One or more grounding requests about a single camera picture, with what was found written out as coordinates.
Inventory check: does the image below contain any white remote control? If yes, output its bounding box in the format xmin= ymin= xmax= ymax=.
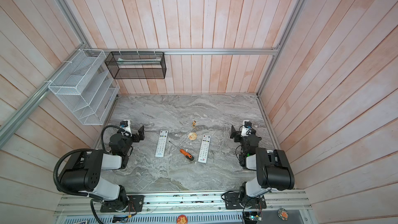
xmin=155 ymin=130 xmax=168 ymax=158
xmin=198 ymin=135 xmax=211 ymax=163

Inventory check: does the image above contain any orange handled screwdriver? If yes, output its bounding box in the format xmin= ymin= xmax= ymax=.
xmin=169 ymin=141 xmax=194 ymax=161

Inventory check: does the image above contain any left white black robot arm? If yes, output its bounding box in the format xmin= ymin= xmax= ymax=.
xmin=53 ymin=121 xmax=145 ymax=214

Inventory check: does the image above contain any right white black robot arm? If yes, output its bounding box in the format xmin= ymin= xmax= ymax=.
xmin=225 ymin=121 xmax=295 ymax=208

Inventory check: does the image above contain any round wooden coaster sticker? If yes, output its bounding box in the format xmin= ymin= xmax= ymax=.
xmin=188 ymin=132 xmax=197 ymax=141

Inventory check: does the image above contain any round badge sticker on right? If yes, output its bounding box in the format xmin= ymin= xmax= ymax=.
xmin=278 ymin=208 xmax=289 ymax=221

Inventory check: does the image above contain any red round sticker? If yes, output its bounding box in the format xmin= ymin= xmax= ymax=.
xmin=176 ymin=215 xmax=188 ymax=224

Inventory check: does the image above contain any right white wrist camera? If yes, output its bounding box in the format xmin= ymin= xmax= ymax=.
xmin=240 ymin=120 xmax=252 ymax=137

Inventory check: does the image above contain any black corrugated cable conduit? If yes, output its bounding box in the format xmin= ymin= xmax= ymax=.
xmin=52 ymin=148 xmax=94 ymax=197

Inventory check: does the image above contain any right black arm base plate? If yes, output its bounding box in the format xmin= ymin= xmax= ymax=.
xmin=221 ymin=191 xmax=266 ymax=210

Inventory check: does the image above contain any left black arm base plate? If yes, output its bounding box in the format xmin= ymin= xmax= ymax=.
xmin=100 ymin=195 xmax=145 ymax=213

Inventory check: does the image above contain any white wire mesh shelf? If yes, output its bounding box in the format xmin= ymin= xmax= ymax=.
xmin=49 ymin=49 xmax=120 ymax=125

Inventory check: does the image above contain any black wire mesh basket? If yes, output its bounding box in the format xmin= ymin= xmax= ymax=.
xmin=105 ymin=51 xmax=167 ymax=79

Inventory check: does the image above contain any aluminium front rail frame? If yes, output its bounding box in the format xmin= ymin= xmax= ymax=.
xmin=55 ymin=189 xmax=317 ymax=224

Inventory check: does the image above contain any horizontal aluminium wall rail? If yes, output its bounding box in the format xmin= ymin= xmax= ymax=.
xmin=91 ymin=48 xmax=279 ymax=56

